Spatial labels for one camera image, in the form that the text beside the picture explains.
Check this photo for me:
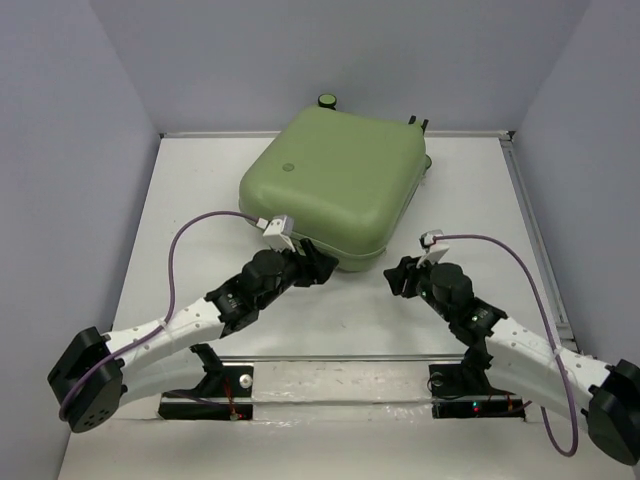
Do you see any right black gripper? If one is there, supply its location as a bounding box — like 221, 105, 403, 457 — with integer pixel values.
383, 251, 454, 323

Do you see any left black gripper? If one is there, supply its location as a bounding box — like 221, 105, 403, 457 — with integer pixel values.
255, 239, 337, 310

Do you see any green hard-shell suitcase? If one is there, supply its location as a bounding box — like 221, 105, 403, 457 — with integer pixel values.
238, 93, 432, 272

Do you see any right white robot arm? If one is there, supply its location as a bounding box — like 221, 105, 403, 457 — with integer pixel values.
383, 257, 639, 466

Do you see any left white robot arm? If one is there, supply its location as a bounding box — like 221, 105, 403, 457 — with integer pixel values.
47, 239, 338, 434

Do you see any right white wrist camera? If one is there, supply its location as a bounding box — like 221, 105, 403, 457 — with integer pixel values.
417, 230, 449, 268

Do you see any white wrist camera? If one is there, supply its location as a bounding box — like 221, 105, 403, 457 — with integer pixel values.
257, 215, 295, 252
417, 230, 449, 268

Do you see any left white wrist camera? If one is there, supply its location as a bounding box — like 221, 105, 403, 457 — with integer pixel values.
257, 215, 295, 252

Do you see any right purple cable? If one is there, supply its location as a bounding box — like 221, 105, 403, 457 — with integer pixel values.
429, 232, 584, 457

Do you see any purple cable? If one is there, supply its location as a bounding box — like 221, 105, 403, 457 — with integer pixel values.
429, 232, 584, 457
57, 209, 269, 422

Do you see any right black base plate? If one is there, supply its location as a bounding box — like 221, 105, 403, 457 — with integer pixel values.
427, 363, 528, 420

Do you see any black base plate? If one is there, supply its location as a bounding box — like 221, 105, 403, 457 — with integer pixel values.
427, 363, 528, 420
158, 363, 254, 421

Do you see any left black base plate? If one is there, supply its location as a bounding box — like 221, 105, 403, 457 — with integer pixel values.
158, 363, 254, 421

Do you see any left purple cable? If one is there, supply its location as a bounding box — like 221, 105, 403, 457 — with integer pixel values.
57, 209, 269, 422

